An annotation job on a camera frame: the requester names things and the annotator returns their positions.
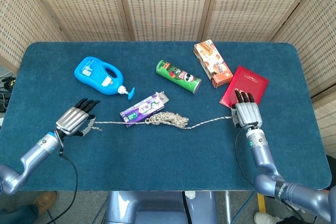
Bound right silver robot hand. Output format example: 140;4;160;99
230;89;263;129

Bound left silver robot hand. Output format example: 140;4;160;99
55;98;101;137

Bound beige braided rope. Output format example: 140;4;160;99
90;111;237;132

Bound red certificate book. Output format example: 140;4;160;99
219;66;269;109

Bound blue pump bottle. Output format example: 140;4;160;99
73;56;136;101

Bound orange snack box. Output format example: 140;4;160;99
193;40;234;89

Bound purple toothpaste box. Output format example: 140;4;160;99
120;91;169;128

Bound green chips can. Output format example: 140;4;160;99
155;60;202;94

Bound brown shoe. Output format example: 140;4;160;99
34;191;58;214

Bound blue table cloth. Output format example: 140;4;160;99
0;41;331;192

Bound metal table leg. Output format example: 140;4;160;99
224;191;232;224

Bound white shoe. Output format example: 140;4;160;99
253;211;281;224

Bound blue jeans leg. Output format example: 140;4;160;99
0;204;40;224

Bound grey-blue robot torso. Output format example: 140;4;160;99
104;191;218;224

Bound woven folding screen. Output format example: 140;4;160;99
0;0;336;156

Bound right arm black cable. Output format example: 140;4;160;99
234;126;263;190

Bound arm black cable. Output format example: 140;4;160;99
47;153;79;224
234;126;263;190

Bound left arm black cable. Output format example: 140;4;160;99
47;153;79;224

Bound black floor cables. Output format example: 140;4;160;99
0;76;16;112

